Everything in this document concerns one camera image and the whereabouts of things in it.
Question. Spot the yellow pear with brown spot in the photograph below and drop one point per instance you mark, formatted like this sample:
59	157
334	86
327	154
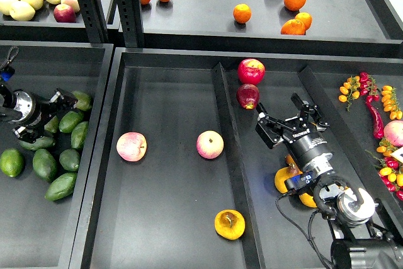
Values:
230	224

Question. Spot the black centre tray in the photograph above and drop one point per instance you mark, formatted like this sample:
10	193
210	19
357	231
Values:
159	212

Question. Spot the yellow pear left pile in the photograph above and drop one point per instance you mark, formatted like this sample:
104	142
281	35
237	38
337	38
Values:
282	175

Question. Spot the green avocado upper middle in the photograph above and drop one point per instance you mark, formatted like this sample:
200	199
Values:
69	121

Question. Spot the yellow pear pile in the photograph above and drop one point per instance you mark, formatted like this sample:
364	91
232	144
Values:
308	200
282	175
290	161

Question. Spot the dark avocado lying sideways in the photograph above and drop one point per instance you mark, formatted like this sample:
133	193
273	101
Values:
40	143

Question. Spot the black perforated post left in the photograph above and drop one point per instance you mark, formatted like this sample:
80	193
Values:
94	20

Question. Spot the pink apple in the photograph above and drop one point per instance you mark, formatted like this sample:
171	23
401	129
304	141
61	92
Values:
209	144
131	146

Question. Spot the green avocado lower middle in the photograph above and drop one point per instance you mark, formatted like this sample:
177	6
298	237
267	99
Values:
44	165

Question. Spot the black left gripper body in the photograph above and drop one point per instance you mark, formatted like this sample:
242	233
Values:
35	110

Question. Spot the dark red apple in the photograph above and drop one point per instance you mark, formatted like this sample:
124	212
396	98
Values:
248	96

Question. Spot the red chili pepper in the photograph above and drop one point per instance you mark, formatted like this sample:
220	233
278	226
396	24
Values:
376	118

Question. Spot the bright red apple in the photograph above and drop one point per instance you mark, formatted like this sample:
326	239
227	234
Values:
251	71

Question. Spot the pink apple right edge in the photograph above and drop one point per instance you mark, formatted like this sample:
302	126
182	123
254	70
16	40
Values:
393	132

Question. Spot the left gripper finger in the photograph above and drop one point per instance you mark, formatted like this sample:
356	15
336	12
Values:
61	100
27	134

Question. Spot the orange cherry tomato vine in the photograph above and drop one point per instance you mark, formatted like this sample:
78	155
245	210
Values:
349	91

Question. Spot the green avocado by tray edge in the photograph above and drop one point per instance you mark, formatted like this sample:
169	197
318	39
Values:
78	135

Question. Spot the pink apple left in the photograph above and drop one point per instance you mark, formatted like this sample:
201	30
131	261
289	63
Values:
131	146

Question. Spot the yellow pear upper pile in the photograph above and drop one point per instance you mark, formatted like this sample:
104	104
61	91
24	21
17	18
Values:
290	161

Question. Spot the black upper left shelf tray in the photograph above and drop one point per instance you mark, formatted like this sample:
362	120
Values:
43	27

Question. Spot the dark green avocado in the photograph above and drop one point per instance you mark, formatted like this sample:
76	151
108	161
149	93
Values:
61	187

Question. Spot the orange front right shelf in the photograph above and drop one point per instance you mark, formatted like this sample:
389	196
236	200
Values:
293	27

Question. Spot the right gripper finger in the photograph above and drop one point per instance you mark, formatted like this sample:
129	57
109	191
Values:
308	113
271	130

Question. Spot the green avocado top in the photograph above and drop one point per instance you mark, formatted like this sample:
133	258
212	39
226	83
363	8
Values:
84	101

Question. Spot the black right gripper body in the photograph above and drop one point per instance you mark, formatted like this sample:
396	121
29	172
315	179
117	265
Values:
307	146

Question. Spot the white label card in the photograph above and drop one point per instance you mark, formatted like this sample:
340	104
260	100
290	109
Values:
398	154

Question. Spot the yellow cherry tomato vine right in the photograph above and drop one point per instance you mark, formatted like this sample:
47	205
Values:
390	102

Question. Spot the pale peach on shelf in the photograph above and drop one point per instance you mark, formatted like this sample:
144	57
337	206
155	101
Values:
73	4

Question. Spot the mixed cherry tomatoes bottom right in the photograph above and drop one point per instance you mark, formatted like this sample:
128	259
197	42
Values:
388	168

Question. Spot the red cherry tomato vine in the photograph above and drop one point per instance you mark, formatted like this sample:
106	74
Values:
368	87

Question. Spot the yellow apple front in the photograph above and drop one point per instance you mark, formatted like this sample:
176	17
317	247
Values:
21	11

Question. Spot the light green avocado far left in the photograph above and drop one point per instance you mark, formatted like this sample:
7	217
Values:
12	162

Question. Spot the yellow pear middle pile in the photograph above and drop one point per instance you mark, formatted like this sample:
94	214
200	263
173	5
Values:
308	200

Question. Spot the green avocado upper left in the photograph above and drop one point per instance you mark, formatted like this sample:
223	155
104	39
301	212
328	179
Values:
52	126

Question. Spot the pink apple centre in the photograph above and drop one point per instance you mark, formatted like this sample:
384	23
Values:
209	144

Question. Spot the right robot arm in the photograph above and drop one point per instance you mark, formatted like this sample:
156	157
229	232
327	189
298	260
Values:
357	242

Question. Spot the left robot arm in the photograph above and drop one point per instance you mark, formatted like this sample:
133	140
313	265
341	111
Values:
8	99

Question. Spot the green avocado lower right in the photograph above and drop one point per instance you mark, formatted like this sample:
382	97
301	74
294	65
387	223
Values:
70	159

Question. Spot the red apple on shelf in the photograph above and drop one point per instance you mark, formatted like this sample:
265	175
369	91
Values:
63	13

